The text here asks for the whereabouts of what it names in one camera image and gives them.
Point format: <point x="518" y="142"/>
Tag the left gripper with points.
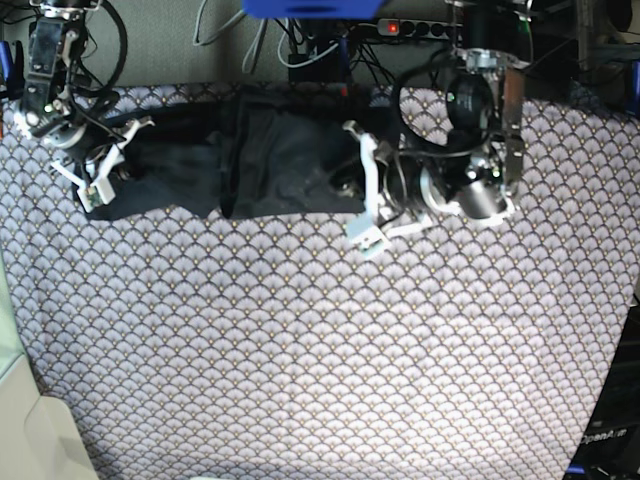
<point x="405" y="190"/>

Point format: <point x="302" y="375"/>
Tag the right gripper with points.
<point x="87" y="139"/>

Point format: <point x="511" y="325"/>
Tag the dark navy T-shirt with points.
<point x="254" y="154"/>

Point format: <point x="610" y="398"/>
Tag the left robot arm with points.
<point x="485" y="94"/>

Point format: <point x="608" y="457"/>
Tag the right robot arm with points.
<point x="58" y="106"/>

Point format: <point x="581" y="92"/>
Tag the black power strip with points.
<point x="415" y="29"/>

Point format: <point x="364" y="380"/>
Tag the fan-patterned table cloth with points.
<point x="273" y="349"/>

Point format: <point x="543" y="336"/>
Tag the beige chair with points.
<point x="39" y="437"/>

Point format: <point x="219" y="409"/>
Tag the black OpenArm box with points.
<point x="609" y="448"/>

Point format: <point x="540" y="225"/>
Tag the blue clamp handle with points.
<point x="344" y="59"/>

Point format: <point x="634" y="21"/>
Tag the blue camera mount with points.
<point x="312" y="9"/>

